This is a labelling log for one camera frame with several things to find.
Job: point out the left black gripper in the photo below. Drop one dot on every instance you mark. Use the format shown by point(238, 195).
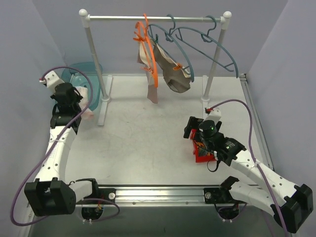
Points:
point(66, 98)

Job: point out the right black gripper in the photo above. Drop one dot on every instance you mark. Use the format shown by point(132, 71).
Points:
point(191, 126)

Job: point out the white pink-trimmed underwear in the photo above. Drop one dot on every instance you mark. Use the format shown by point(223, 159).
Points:
point(87, 114)

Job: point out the grey beige underwear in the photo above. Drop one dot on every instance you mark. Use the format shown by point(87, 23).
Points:
point(178, 81)

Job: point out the orange clothespin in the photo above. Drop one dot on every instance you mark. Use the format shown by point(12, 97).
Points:
point(178, 67)

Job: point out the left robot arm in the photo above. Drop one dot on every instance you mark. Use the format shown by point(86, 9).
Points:
point(49, 194)

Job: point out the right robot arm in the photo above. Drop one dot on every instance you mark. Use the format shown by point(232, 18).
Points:
point(288, 203)

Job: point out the beige brown underwear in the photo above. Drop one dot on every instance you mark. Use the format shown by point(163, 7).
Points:
point(145, 60)

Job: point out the orange plastic hanger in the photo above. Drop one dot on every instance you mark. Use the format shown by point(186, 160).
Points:
point(141, 36)

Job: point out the teal plastic basin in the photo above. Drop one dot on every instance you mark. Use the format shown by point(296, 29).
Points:
point(77, 79)

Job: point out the colourful clothespins pile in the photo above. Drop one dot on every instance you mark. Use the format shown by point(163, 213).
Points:
point(201, 149)

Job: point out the red plastic bin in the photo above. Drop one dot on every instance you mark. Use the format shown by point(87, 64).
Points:
point(199, 159)

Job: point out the white clothes rack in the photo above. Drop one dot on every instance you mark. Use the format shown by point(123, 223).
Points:
point(211, 30)

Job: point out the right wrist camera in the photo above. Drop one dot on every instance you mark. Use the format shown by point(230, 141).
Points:
point(213, 114)

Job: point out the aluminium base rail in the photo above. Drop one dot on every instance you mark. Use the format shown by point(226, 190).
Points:
point(160, 195)

